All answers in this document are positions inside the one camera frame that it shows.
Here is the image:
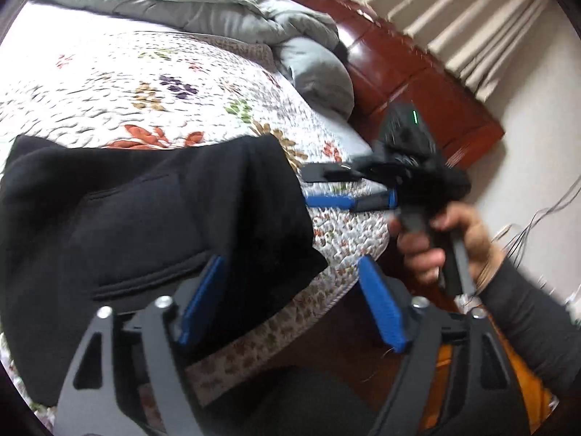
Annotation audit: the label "black pants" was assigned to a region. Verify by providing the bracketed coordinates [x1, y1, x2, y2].
[1, 135, 327, 407]

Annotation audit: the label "black sleeved right forearm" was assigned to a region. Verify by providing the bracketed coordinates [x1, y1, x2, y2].
[480, 259, 580, 399]

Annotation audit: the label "person's right hand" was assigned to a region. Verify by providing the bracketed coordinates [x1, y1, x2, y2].
[389, 202, 505, 291]

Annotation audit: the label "grey bed sheet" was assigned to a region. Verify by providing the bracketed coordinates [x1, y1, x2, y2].
[311, 104, 371, 160]

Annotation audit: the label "red wooden headboard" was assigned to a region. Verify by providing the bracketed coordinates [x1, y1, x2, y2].
[293, 0, 504, 168]

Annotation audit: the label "grey pillow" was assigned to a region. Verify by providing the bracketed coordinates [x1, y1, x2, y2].
[272, 36, 354, 120]

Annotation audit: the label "beige striped curtain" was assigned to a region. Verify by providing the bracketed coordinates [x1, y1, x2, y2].
[353, 0, 552, 101]

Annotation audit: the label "grey crumpled duvet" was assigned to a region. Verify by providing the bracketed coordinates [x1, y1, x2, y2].
[43, 0, 339, 50]

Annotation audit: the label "white cables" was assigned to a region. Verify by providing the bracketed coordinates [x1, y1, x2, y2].
[491, 185, 581, 283]

